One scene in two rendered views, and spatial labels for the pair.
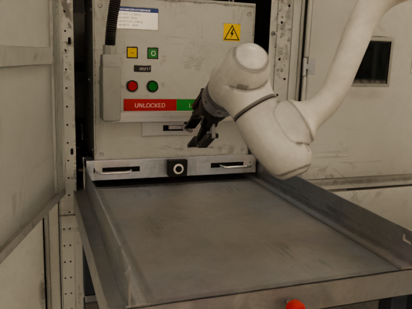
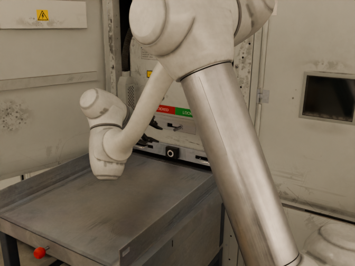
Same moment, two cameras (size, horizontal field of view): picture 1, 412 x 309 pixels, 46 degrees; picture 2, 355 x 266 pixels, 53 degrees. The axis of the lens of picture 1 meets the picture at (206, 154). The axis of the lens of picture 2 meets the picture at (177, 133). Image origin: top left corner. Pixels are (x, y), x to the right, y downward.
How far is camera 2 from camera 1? 1.22 m
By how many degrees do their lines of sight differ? 49
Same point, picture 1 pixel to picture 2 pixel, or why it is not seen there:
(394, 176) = not seen: outside the picture
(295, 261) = (85, 231)
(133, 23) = (149, 56)
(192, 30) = not seen: hidden behind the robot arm
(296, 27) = (255, 62)
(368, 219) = (152, 229)
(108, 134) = not seen: hidden behind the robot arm
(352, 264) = (100, 249)
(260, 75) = (87, 111)
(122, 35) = (145, 63)
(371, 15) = (154, 76)
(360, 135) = (317, 165)
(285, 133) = (93, 151)
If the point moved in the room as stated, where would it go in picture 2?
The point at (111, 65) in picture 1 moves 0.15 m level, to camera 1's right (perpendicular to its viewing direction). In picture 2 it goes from (121, 84) to (140, 89)
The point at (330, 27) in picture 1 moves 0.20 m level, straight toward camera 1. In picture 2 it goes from (284, 63) to (235, 66)
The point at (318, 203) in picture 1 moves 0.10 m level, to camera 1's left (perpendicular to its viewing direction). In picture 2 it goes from (186, 207) to (167, 196)
